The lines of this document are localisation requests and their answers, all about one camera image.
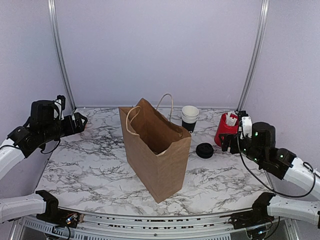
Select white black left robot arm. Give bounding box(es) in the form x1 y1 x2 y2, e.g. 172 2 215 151
0 95 88 228

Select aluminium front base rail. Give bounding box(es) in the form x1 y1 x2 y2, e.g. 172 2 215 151
9 199 301 240

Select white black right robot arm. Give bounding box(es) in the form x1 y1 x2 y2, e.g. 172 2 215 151
218 116 320 227

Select aluminium frame post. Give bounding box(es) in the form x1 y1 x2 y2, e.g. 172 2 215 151
47 0 77 112
236 0 270 111

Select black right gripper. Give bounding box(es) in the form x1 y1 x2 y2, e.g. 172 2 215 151
219 131 265 166

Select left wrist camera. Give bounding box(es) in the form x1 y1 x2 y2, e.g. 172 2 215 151
53 95 66 121

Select right aluminium frame post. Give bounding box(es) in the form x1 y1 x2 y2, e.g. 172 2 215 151
236 0 270 111

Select red ribbed plastic cup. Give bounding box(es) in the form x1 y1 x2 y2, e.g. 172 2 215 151
214 112 239 147

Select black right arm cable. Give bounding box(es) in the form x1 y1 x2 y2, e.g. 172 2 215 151
237 124 320 198

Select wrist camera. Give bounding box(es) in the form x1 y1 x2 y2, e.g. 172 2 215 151
53 95 66 121
237 110 253 140

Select white sticks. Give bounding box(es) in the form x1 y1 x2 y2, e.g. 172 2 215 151
225 111 238 127

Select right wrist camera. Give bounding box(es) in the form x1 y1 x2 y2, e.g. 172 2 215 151
237 110 253 140

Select stack of black paper cups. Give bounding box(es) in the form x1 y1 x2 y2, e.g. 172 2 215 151
181 105 200 133

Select left aluminium frame post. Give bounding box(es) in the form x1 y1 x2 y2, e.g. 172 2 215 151
47 0 77 112

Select brown paper bag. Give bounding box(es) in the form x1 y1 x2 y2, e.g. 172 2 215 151
118 98 192 203

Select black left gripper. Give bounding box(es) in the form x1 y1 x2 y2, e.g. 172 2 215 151
39 111 87 144

